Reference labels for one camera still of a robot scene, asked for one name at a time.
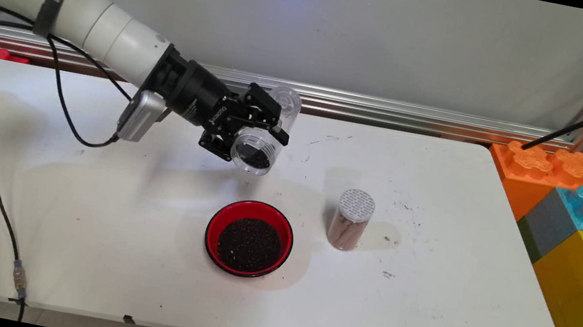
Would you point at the black seeds in red bowl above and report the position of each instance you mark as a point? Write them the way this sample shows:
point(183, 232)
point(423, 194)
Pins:
point(248, 245)

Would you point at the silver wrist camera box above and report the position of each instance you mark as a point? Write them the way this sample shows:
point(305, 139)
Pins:
point(141, 114)

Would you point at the black table edge clip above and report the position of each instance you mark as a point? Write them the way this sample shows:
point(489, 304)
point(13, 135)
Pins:
point(128, 318)

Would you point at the black seeds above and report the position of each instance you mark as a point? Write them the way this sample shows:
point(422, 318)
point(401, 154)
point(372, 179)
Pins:
point(256, 157)
point(248, 245)

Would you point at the grey giant toy block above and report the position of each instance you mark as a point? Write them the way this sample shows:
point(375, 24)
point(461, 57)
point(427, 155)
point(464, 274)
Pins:
point(547, 227)

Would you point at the jar with white patterned lid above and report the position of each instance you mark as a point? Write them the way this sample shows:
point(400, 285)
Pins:
point(349, 226)

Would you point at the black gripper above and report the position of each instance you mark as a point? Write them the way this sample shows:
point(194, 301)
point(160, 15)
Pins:
point(196, 94)

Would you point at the orange giant toy block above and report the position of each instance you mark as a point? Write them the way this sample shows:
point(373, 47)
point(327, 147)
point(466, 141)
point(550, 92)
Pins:
point(525, 185)

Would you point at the aluminium rail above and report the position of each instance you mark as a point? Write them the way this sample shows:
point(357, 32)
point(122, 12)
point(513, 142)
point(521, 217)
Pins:
point(395, 110)

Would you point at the clear plastic jar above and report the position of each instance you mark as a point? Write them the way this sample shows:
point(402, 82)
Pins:
point(287, 100)

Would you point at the red bowl with black rim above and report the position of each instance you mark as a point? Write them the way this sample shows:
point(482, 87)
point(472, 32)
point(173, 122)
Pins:
point(223, 217)

